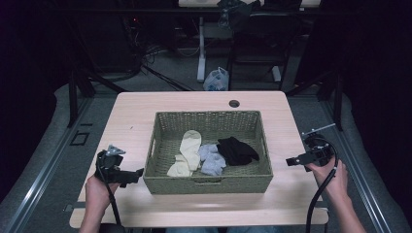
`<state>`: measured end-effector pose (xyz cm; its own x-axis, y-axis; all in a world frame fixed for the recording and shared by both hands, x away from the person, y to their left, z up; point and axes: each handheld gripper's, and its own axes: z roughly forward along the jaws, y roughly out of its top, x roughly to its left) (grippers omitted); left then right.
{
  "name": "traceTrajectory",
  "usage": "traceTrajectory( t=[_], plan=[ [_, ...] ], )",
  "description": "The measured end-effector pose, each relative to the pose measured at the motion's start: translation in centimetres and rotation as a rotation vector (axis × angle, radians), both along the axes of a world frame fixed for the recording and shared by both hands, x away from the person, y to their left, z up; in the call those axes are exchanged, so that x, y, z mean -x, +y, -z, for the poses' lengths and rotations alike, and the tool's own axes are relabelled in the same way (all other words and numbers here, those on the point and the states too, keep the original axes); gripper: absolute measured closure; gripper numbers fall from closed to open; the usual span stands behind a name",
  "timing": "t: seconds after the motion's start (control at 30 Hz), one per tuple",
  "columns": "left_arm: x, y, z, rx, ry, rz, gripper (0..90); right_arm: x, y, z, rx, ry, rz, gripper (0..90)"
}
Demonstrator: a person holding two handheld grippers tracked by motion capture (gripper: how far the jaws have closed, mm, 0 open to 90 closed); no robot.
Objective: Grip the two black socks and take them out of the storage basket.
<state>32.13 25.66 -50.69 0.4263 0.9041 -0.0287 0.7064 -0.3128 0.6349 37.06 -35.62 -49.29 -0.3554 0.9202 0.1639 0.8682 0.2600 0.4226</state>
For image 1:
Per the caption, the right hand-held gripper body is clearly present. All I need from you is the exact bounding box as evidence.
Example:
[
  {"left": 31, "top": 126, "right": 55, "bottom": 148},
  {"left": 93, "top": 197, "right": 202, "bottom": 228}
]
[{"left": 301, "top": 122, "right": 338, "bottom": 169}]

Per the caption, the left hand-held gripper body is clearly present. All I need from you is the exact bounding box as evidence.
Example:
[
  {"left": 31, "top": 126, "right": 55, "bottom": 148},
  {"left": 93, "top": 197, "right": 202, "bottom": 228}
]
[{"left": 94, "top": 144, "right": 134, "bottom": 186}]

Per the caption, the cream sock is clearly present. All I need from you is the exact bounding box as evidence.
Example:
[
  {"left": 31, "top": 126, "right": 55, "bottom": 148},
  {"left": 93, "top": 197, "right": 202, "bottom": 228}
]
[{"left": 166, "top": 129, "right": 203, "bottom": 179}]

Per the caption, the black sock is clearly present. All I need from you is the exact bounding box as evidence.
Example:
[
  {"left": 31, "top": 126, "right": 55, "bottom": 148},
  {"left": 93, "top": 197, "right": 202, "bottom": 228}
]
[{"left": 216, "top": 136, "right": 260, "bottom": 167}]

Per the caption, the green woven basket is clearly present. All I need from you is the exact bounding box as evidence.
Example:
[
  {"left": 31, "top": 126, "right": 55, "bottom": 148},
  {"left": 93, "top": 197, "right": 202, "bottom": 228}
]
[{"left": 143, "top": 110, "right": 274, "bottom": 195}]

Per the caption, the light grey sock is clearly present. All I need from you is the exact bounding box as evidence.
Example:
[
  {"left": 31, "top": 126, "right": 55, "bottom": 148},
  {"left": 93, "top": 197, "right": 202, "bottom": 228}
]
[{"left": 197, "top": 143, "right": 227, "bottom": 177}]

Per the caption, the person's left hand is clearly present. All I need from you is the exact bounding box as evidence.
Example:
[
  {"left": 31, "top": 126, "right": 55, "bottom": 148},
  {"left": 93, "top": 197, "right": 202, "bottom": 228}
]
[{"left": 85, "top": 174, "right": 121, "bottom": 213}]

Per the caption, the person's right hand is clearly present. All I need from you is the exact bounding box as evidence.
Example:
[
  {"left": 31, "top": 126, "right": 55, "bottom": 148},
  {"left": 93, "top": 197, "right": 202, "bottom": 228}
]
[{"left": 305, "top": 157, "right": 350, "bottom": 202}]

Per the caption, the black metal stand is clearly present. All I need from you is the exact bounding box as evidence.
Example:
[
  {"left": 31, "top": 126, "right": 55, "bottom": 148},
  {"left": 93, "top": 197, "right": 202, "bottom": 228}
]
[
  {"left": 285, "top": 69, "right": 345, "bottom": 132},
  {"left": 65, "top": 67, "right": 129, "bottom": 129}
]

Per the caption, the white plastic bag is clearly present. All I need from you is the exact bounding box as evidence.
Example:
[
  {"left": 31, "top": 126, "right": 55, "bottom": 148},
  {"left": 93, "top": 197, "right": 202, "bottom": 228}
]
[{"left": 202, "top": 66, "right": 230, "bottom": 92}]

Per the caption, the black chair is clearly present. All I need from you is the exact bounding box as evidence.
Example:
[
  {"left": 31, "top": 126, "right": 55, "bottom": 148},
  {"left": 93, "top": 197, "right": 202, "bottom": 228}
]
[{"left": 225, "top": 11, "right": 304, "bottom": 92}]

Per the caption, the white desk leg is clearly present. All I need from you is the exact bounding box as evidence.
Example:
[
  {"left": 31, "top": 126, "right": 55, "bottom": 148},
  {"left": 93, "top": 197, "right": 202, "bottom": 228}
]
[{"left": 196, "top": 16, "right": 207, "bottom": 83}]

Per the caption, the dark bag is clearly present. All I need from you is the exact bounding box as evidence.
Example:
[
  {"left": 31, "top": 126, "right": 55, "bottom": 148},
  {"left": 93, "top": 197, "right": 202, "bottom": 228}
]
[{"left": 216, "top": 0, "right": 262, "bottom": 32}]

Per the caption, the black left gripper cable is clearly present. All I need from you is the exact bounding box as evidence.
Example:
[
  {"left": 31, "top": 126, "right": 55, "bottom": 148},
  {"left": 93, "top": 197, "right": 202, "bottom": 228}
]
[{"left": 96, "top": 151, "right": 123, "bottom": 228}]

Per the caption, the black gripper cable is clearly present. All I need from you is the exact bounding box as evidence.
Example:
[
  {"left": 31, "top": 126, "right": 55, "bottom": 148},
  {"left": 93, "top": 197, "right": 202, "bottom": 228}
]
[
  {"left": 96, "top": 151, "right": 123, "bottom": 228},
  {"left": 305, "top": 136, "right": 340, "bottom": 233}
]

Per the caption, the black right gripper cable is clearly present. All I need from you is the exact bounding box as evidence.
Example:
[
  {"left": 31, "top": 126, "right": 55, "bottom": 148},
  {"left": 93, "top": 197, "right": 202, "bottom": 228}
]
[{"left": 305, "top": 136, "right": 340, "bottom": 233}]

